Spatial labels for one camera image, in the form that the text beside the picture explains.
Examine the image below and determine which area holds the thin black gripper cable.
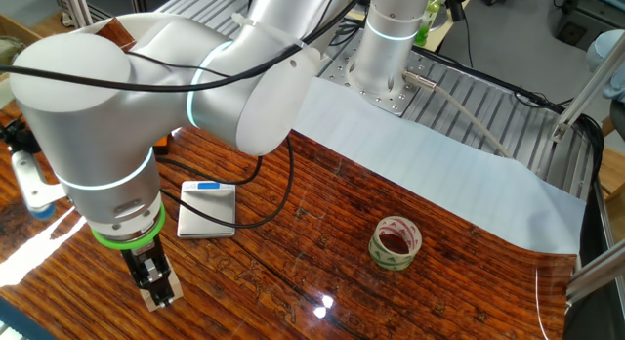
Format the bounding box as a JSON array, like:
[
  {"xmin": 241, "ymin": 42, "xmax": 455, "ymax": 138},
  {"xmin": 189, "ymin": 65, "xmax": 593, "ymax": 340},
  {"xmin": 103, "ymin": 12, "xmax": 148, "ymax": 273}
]
[{"xmin": 154, "ymin": 134, "xmax": 295, "ymax": 230}]

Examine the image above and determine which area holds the person in pale clothing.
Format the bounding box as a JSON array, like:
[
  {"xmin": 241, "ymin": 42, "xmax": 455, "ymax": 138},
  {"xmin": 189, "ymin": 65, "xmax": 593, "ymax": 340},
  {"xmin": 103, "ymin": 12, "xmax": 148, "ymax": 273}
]
[{"xmin": 585, "ymin": 29, "xmax": 625, "ymax": 139}]

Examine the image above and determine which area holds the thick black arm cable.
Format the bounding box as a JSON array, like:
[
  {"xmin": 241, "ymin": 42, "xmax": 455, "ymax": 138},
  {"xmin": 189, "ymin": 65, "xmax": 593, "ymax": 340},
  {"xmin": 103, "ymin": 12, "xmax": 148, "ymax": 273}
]
[{"xmin": 0, "ymin": 0, "xmax": 367, "ymax": 93}]

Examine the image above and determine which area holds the black floor device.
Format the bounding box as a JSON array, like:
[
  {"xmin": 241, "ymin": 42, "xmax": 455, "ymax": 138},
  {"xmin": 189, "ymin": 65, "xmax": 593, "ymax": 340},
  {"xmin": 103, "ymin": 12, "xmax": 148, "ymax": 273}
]
[{"xmin": 554, "ymin": 2, "xmax": 609, "ymax": 51}]

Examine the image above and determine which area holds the patterned tape roll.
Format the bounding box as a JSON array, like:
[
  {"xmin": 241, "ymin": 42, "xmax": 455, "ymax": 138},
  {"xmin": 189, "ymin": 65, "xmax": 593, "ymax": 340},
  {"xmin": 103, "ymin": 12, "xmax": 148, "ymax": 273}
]
[{"xmin": 368, "ymin": 215, "xmax": 424, "ymax": 272}]

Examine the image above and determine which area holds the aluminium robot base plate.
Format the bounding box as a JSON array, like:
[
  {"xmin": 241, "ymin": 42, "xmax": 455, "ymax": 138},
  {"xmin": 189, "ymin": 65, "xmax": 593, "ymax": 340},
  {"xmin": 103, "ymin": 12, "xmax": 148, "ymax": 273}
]
[{"xmin": 316, "ymin": 29, "xmax": 440, "ymax": 117}]

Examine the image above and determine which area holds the silver digital scale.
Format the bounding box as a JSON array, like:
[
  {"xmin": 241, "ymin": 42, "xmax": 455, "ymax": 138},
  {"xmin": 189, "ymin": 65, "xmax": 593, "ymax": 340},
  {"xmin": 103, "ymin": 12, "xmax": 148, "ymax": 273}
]
[{"xmin": 176, "ymin": 180, "xmax": 237, "ymax": 239}]

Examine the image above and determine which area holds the orange emergency stop button box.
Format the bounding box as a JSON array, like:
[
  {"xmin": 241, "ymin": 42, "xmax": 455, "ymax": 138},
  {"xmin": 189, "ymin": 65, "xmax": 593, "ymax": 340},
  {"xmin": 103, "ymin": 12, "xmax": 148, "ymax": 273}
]
[{"xmin": 152, "ymin": 133, "xmax": 172, "ymax": 156}]

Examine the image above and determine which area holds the white table sheet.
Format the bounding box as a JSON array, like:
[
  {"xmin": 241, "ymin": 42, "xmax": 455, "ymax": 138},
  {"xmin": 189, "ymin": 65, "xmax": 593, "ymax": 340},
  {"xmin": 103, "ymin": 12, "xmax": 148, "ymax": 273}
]
[{"xmin": 292, "ymin": 75, "xmax": 587, "ymax": 256}]

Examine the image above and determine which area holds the green bottle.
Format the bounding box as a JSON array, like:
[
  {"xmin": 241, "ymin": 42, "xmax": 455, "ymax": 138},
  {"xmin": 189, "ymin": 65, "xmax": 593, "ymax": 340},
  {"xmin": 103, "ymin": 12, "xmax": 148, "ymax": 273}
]
[{"xmin": 414, "ymin": 0, "xmax": 443, "ymax": 47}]

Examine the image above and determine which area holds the blue underlay mat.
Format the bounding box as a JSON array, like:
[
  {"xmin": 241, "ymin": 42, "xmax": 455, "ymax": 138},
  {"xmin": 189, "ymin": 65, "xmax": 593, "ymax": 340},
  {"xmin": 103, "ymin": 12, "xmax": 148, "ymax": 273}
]
[{"xmin": 0, "ymin": 295, "xmax": 53, "ymax": 340}]

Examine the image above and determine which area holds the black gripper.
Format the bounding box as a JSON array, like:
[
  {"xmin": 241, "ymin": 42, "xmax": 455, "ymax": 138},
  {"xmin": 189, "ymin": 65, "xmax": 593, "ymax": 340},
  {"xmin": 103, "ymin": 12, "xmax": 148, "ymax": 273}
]
[{"xmin": 120, "ymin": 235, "xmax": 176, "ymax": 310}]

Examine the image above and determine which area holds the light wooden block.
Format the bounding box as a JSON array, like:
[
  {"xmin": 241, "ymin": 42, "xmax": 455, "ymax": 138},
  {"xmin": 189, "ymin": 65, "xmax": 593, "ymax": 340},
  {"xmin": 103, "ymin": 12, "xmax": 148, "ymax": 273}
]
[{"xmin": 139, "ymin": 276, "xmax": 185, "ymax": 313}]

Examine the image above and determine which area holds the aluminium frame post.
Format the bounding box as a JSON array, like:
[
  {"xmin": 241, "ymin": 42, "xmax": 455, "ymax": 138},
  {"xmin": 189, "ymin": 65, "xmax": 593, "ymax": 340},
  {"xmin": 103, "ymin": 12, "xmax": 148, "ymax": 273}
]
[
  {"xmin": 551, "ymin": 46, "xmax": 625, "ymax": 144},
  {"xmin": 565, "ymin": 239, "xmax": 625, "ymax": 305}
]

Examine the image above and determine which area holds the open cardboard box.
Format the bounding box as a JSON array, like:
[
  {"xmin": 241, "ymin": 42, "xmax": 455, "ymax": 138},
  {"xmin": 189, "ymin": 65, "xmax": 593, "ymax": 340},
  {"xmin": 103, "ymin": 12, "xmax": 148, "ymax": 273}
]
[{"xmin": 0, "ymin": 13, "xmax": 44, "ymax": 82}]

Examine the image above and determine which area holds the wood print table mat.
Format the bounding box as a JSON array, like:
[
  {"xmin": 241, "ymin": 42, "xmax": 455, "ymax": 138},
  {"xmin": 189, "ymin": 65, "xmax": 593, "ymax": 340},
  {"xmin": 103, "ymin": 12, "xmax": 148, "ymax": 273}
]
[{"xmin": 0, "ymin": 16, "xmax": 580, "ymax": 340}]

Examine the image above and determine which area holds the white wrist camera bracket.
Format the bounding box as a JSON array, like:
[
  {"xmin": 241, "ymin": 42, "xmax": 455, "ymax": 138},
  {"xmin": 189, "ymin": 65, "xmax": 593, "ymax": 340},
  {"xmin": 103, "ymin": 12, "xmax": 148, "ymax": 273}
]
[{"xmin": 0, "ymin": 115, "xmax": 67, "ymax": 222}]

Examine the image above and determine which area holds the black camera stand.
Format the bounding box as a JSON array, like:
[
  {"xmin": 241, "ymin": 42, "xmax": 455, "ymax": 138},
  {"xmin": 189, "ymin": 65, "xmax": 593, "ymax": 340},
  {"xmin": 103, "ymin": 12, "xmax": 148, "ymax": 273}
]
[{"xmin": 442, "ymin": 0, "xmax": 475, "ymax": 67}]

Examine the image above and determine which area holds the black cable bundle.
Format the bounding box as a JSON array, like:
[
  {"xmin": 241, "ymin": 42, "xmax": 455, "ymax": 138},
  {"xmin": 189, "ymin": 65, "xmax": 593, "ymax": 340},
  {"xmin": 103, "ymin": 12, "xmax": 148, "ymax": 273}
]
[{"xmin": 512, "ymin": 85, "xmax": 606, "ymax": 185}]

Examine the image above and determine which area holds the grey base cable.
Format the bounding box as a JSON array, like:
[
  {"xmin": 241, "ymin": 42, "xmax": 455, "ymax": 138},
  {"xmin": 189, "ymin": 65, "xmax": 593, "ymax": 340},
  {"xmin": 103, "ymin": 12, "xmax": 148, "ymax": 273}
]
[{"xmin": 402, "ymin": 69, "xmax": 514, "ymax": 159}]

